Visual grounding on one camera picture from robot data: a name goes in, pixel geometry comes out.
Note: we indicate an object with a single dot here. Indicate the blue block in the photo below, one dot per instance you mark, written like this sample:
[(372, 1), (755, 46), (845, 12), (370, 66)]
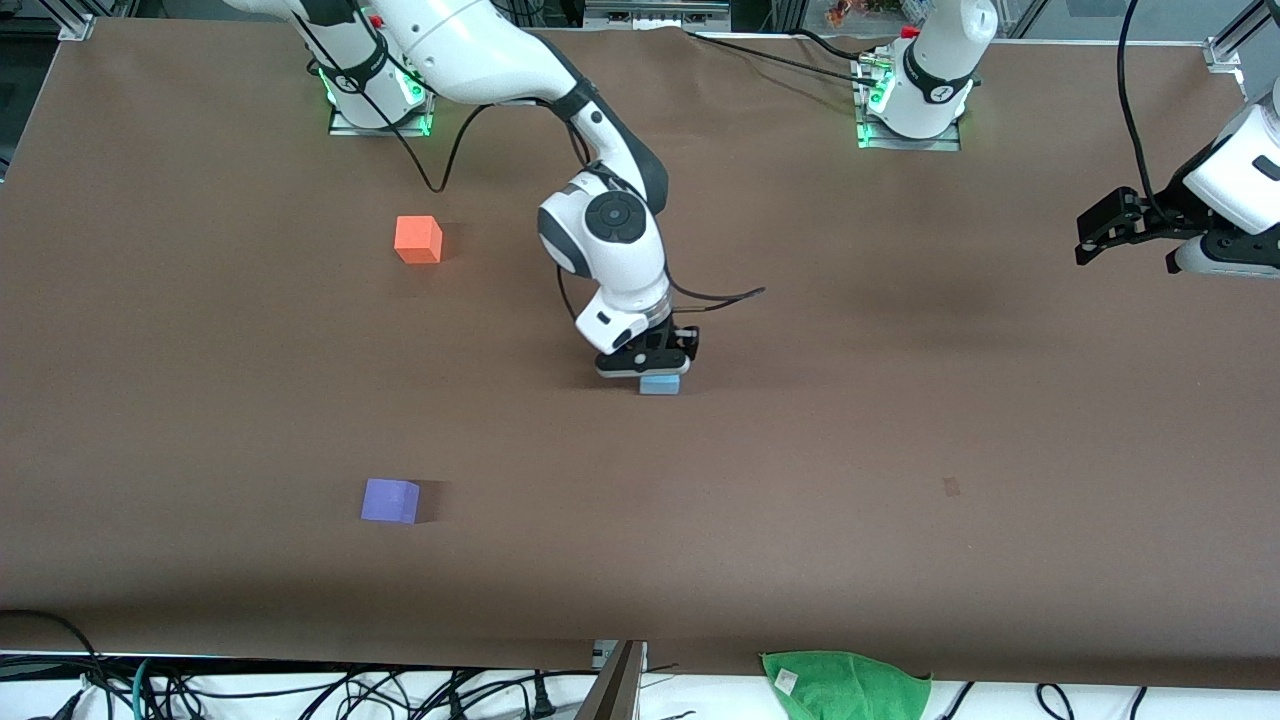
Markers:
[(660, 385)]

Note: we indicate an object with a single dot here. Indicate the brown paper table cover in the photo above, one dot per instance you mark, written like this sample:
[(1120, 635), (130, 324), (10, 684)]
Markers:
[(700, 500)]

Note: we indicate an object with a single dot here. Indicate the purple block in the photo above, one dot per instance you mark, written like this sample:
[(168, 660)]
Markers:
[(390, 500)]

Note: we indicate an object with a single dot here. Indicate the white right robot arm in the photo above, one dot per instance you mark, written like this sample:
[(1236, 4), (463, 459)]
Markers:
[(480, 50)]

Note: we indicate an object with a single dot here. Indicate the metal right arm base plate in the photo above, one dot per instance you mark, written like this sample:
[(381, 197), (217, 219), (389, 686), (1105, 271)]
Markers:
[(420, 118)]

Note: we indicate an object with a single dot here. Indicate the metal corner bracket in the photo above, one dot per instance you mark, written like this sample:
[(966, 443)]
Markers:
[(1225, 55), (78, 28)]

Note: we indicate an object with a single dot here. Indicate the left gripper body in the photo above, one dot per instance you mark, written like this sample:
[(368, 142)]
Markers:
[(1158, 220)]

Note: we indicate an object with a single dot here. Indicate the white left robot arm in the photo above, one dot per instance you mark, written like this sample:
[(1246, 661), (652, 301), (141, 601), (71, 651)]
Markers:
[(935, 70)]

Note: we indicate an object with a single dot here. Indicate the green cloth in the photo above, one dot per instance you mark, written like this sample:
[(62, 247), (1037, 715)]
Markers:
[(850, 688)]

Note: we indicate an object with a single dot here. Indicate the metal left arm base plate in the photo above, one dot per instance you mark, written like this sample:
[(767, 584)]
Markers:
[(950, 135)]

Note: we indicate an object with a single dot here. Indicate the orange block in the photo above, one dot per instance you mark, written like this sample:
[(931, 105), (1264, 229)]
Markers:
[(418, 240)]

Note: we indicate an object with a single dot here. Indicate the grey metal post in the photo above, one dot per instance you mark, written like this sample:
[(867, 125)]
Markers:
[(612, 690)]

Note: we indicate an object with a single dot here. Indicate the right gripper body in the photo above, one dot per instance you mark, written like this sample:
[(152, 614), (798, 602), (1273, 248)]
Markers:
[(672, 343)]

